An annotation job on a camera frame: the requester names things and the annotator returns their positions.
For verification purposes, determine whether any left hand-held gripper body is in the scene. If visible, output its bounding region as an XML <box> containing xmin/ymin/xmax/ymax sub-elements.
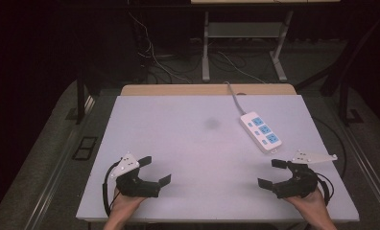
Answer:
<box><xmin>109</xmin><ymin>152</ymin><xmax>162</xmax><ymax>198</ymax></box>

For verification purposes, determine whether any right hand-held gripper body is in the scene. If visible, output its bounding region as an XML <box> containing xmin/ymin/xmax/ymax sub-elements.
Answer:
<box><xmin>273</xmin><ymin>149</ymin><xmax>339</xmax><ymax>199</ymax></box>

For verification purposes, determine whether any person's left hand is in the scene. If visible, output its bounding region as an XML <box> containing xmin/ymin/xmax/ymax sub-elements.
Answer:
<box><xmin>109</xmin><ymin>187</ymin><xmax>148</xmax><ymax>222</ymax></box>

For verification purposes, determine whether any person's right hand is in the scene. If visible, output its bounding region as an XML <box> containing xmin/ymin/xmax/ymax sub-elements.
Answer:
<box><xmin>283</xmin><ymin>187</ymin><xmax>330</xmax><ymax>222</ymax></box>

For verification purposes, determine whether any white power strip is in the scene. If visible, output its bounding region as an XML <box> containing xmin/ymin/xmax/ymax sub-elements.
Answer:
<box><xmin>239</xmin><ymin>110</ymin><xmax>283</xmax><ymax>155</ymax></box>

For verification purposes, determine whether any black stand leg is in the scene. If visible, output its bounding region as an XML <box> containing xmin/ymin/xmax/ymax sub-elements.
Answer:
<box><xmin>75</xmin><ymin>71</ymin><xmax>87</xmax><ymax>126</ymax></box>

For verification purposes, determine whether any black stand with foot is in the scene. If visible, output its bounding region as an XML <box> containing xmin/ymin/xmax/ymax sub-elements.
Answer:
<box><xmin>337</xmin><ymin>78</ymin><xmax>366</xmax><ymax>127</ymax></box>

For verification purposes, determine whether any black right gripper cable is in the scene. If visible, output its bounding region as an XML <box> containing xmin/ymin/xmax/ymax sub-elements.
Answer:
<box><xmin>315</xmin><ymin>172</ymin><xmax>335</xmax><ymax>206</ymax></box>

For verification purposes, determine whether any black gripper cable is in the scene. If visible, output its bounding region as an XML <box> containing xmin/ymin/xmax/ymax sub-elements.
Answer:
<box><xmin>102</xmin><ymin>159</ymin><xmax>123</xmax><ymax>219</ymax></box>
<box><xmin>315</xmin><ymin>172</ymin><xmax>335</xmax><ymax>206</ymax></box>

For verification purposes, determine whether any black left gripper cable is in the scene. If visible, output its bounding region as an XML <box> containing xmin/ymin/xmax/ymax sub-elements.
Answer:
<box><xmin>102</xmin><ymin>159</ymin><xmax>123</xmax><ymax>219</ymax></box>

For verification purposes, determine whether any black floor cable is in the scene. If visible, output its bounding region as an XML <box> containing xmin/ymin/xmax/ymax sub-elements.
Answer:
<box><xmin>312</xmin><ymin>116</ymin><xmax>348</xmax><ymax>180</ymax></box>

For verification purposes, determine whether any black floor socket frame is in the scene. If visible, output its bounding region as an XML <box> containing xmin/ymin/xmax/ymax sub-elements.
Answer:
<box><xmin>71</xmin><ymin>136</ymin><xmax>99</xmax><ymax>161</ymax></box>

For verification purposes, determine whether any metal floor rail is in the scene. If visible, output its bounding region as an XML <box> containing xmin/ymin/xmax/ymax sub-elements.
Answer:
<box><xmin>24</xmin><ymin>95</ymin><xmax>97</xmax><ymax>230</ymax></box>
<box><xmin>341</xmin><ymin>124</ymin><xmax>380</xmax><ymax>219</ymax></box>

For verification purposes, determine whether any grey power strip cable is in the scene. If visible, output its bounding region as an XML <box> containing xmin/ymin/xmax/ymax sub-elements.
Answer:
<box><xmin>224</xmin><ymin>81</ymin><xmax>248</xmax><ymax>117</ymax></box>

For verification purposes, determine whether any white floor cable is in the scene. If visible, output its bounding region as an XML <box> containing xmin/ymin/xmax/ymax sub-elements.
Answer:
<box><xmin>128</xmin><ymin>11</ymin><xmax>193</xmax><ymax>84</ymax></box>
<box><xmin>217</xmin><ymin>50</ymin><xmax>267</xmax><ymax>84</ymax></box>

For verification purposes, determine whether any white metal frame stand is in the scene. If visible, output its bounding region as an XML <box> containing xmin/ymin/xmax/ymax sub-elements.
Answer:
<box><xmin>202</xmin><ymin>11</ymin><xmax>296</xmax><ymax>83</ymax></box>

